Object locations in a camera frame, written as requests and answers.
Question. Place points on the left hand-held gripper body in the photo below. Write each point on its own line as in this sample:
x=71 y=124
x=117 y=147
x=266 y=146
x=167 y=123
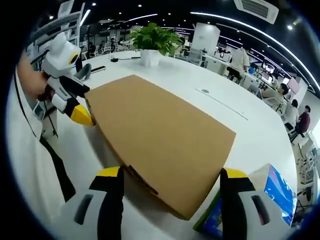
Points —
x=57 y=57

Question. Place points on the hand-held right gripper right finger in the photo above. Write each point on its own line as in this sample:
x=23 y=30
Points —
x=232 y=212

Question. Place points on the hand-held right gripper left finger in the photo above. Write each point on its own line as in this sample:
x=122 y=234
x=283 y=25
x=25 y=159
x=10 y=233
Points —
x=112 y=207

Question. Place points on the brown cardboard shoe box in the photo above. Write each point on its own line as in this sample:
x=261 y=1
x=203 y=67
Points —
x=155 y=130

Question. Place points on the grey chair backrest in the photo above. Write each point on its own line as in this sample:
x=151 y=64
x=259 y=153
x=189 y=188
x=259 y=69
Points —
x=86 y=72

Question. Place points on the white chest-worn device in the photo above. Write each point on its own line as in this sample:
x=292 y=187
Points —
x=40 y=111

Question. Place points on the black slim device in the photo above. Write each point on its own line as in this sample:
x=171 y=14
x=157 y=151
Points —
x=98 y=69

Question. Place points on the black gooseneck desk microphone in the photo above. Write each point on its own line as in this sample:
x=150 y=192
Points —
x=114 y=60

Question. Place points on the person's white shirt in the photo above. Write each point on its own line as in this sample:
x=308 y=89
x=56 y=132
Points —
x=30 y=162

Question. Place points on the green potted plant white pot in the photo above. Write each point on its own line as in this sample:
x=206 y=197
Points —
x=155 y=37

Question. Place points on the round table socket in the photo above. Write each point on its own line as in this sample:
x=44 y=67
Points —
x=205 y=90

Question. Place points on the small pink monitor screen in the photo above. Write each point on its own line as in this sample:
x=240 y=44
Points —
x=294 y=86

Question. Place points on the white square pillar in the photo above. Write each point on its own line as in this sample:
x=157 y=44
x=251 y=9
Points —
x=206 y=37

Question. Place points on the ceiling air conditioner vent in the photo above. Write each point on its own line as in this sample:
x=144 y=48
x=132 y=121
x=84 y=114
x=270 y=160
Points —
x=257 y=8

